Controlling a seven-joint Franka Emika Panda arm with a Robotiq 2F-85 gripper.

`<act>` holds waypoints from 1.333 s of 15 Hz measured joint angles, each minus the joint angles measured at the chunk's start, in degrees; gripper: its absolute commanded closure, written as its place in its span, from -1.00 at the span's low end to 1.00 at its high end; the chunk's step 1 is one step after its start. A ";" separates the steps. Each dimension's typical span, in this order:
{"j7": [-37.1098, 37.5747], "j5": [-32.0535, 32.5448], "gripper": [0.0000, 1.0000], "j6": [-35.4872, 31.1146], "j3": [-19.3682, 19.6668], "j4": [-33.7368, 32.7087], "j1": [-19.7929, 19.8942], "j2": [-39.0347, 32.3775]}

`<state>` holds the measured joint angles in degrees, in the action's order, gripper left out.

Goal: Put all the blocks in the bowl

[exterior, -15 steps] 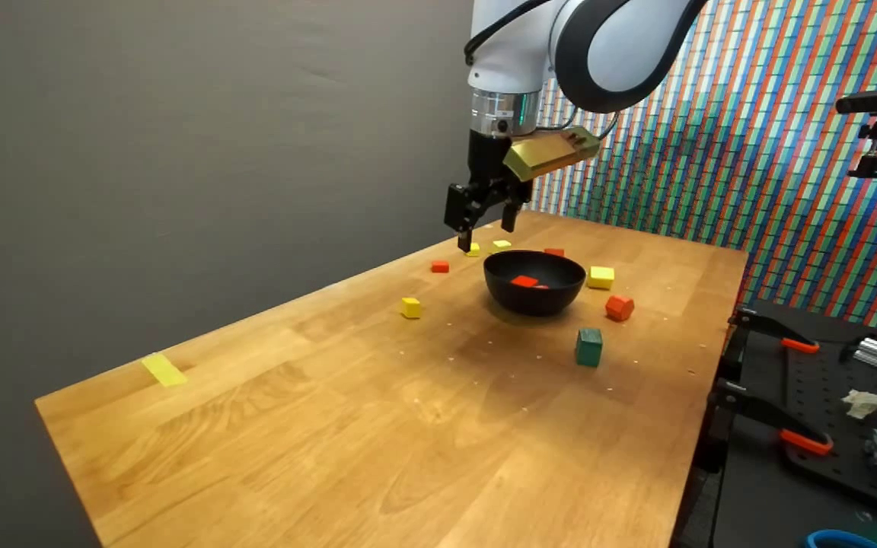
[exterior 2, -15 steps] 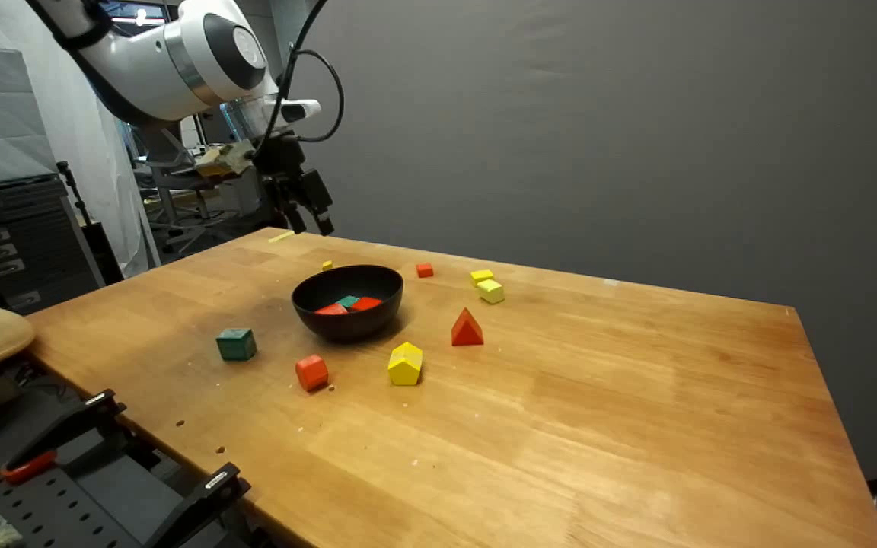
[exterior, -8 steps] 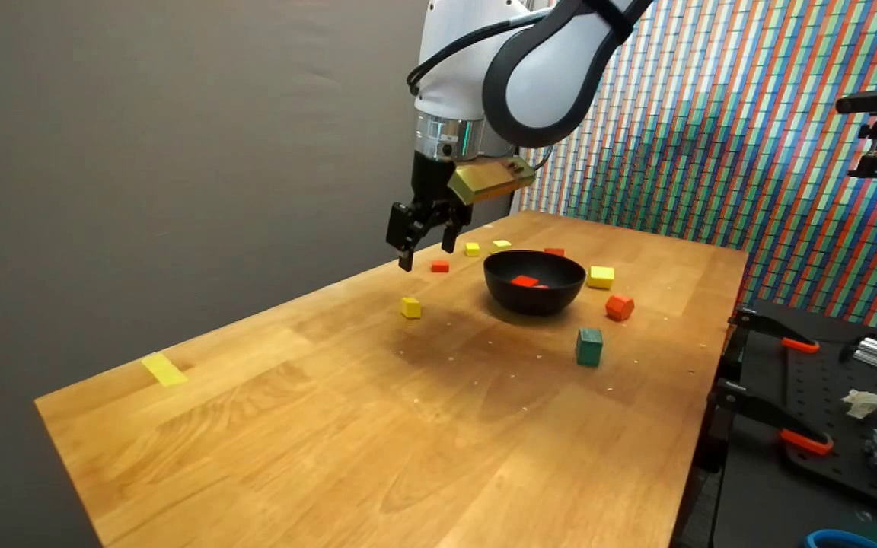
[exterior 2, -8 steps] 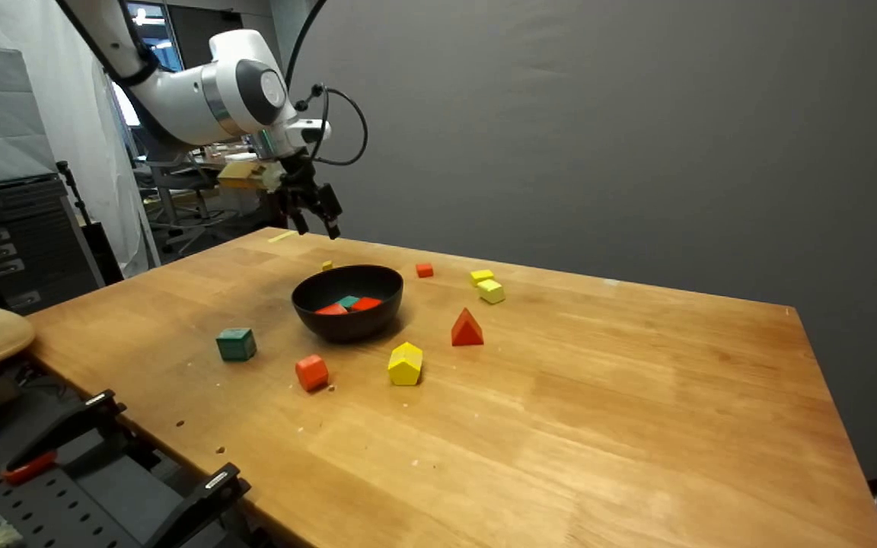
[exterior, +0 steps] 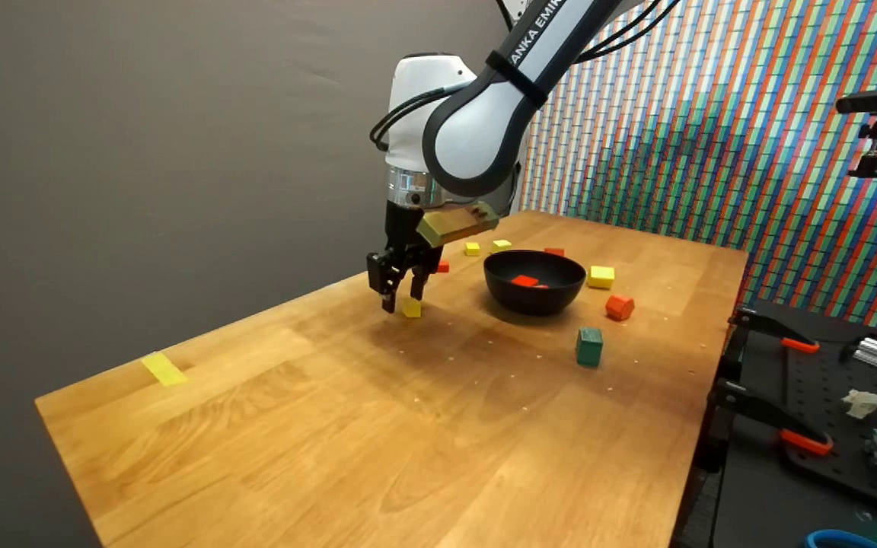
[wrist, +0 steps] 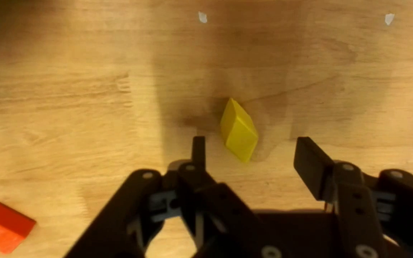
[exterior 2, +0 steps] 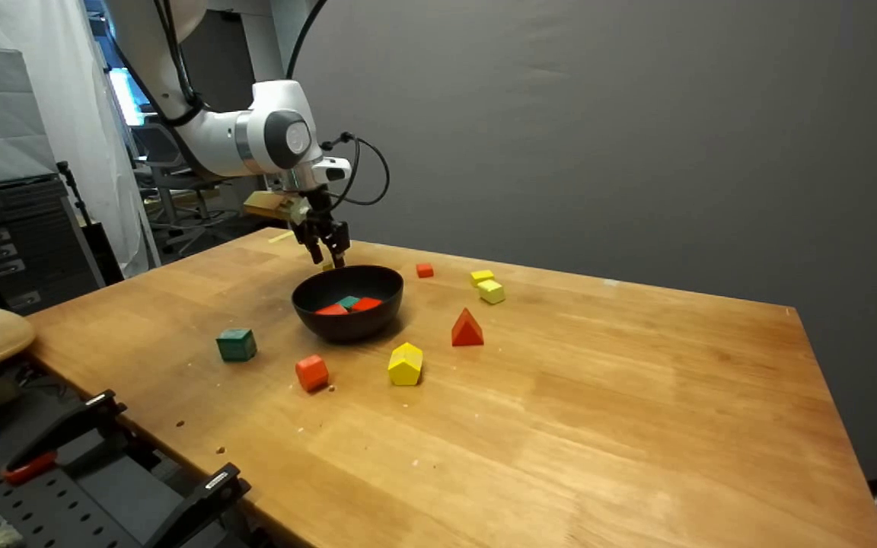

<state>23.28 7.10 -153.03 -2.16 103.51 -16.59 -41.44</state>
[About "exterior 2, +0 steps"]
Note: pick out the tall red block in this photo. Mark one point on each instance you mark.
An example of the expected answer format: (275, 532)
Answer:
(371, 305)

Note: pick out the red triangular block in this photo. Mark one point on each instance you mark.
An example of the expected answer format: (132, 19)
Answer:
(466, 332)

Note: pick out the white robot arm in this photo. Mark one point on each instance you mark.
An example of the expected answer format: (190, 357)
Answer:
(258, 139)

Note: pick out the black drawer cabinet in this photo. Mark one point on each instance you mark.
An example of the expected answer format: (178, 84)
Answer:
(13, 246)

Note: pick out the yellow rectangular block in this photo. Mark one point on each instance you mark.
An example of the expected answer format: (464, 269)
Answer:
(482, 275)
(490, 295)

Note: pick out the teal block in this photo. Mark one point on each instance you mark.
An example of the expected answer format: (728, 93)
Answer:
(348, 304)

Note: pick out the black bowl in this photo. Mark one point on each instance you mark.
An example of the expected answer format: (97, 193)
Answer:
(341, 327)

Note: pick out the tan wrist camera mount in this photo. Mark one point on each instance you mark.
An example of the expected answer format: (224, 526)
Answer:
(267, 206)

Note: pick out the black leaning stand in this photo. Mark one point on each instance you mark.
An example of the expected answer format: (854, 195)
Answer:
(101, 248)

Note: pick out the green cube block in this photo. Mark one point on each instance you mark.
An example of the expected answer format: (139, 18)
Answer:
(236, 345)

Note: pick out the black perforated workbench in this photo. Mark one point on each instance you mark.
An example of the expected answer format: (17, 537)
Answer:
(105, 496)

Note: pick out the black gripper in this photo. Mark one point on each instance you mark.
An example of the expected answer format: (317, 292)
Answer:
(315, 208)

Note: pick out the dark door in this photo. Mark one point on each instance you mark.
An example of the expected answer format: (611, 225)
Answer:
(229, 46)

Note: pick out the dark office chair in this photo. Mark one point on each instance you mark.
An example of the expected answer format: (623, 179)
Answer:
(152, 152)

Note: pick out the yellow house-shaped block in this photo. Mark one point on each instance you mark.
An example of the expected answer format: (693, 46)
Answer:
(407, 367)

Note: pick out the small red block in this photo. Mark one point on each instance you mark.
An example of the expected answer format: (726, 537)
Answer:
(424, 272)

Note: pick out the white curtain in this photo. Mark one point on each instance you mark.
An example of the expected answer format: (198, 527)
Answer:
(61, 93)

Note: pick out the blue lit monitor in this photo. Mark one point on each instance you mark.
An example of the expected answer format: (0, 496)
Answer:
(130, 101)

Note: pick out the grey fabric backdrop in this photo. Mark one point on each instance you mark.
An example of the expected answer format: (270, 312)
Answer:
(611, 131)

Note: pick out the orange cube block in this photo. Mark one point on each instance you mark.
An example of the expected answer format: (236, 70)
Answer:
(311, 373)

